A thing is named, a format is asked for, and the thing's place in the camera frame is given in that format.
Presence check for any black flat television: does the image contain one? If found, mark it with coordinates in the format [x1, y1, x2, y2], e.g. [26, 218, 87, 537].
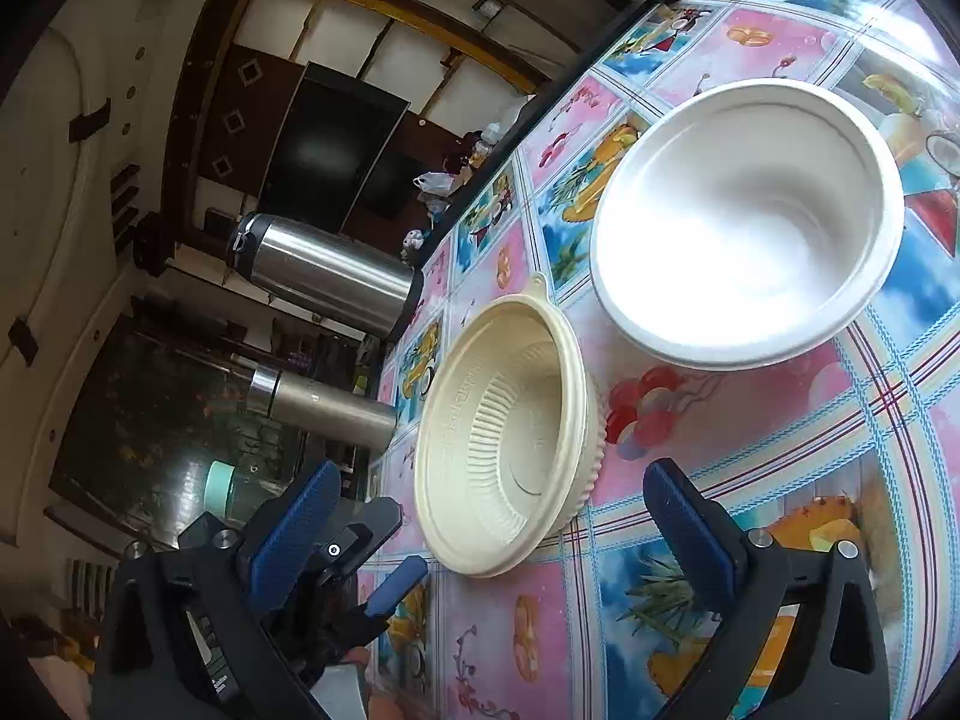
[259, 62, 412, 233]

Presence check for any glass bottle with teal lid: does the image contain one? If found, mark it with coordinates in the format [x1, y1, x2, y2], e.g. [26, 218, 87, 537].
[204, 461, 301, 533]

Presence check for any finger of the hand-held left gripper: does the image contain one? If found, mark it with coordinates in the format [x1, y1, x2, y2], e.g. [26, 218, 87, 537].
[352, 556, 430, 627]
[311, 496, 404, 593]

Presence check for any wooden wall shelf unit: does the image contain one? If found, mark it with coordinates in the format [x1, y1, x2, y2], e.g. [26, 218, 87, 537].
[161, 0, 586, 271]

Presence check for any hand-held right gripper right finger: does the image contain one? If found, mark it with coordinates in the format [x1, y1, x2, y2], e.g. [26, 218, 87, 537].
[643, 457, 893, 720]

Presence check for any large steel thermos carafe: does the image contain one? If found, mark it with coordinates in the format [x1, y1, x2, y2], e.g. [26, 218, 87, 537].
[227, 212, 426, 342]

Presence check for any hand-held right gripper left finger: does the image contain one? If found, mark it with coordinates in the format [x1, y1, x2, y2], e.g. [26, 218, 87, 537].
[90, 460, 344, 720]

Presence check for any cream plastic bowl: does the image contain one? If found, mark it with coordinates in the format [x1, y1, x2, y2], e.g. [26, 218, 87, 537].
[414, 274, 593, 578]
[525, 379, 608, 541]

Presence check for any white disposable bowl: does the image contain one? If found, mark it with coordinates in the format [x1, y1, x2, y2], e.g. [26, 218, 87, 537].
[590, 79, 906, 372]
[615, 315, 826, 374]

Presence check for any slim steel thermos flask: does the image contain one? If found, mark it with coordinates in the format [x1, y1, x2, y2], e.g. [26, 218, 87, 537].
[247, 364, 398, 451]

